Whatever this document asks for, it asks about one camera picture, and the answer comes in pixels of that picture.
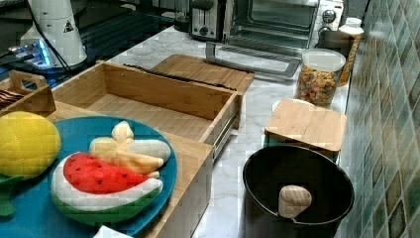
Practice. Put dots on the wooden drawer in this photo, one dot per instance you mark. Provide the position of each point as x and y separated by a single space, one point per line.
187 109

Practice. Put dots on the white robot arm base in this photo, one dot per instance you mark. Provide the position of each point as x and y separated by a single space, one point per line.
53 41

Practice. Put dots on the bamboo cutting board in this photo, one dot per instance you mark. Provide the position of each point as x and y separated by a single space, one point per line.
205 71

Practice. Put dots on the black utensil holder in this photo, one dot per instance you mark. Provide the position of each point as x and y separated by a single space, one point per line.
269 169

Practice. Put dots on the plush banana toy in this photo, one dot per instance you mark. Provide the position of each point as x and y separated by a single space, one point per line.
144 157

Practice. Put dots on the teal canister with wooden lid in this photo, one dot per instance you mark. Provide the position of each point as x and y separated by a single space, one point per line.
300 123

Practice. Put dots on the black silver toaster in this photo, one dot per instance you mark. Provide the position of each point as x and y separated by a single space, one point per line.
207 19

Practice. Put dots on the clear cereal jar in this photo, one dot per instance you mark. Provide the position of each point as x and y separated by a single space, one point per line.
319 76

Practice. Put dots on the plush watermelon slice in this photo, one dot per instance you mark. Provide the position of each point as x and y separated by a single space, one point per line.
91 191

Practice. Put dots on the white lidded spice jar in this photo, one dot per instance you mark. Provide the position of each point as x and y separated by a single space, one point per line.
354 31

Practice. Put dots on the small wooden caddy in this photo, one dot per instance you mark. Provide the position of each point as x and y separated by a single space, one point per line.
28 92

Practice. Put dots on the yellow plush lemon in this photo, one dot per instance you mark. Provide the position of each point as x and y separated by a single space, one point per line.
29 143

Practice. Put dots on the teal plate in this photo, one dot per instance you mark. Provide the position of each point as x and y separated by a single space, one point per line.
35 214

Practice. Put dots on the wooden utensil handle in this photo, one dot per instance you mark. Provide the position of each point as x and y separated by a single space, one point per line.
293 200

